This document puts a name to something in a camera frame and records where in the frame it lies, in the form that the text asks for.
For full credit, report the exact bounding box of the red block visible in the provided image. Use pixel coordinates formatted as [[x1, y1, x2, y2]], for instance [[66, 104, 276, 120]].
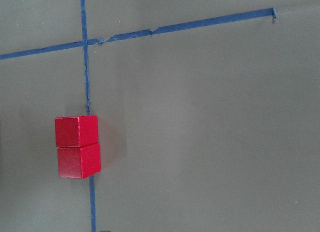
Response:
[[57, 143, 101, 179], [54, 115, 99, 147]]

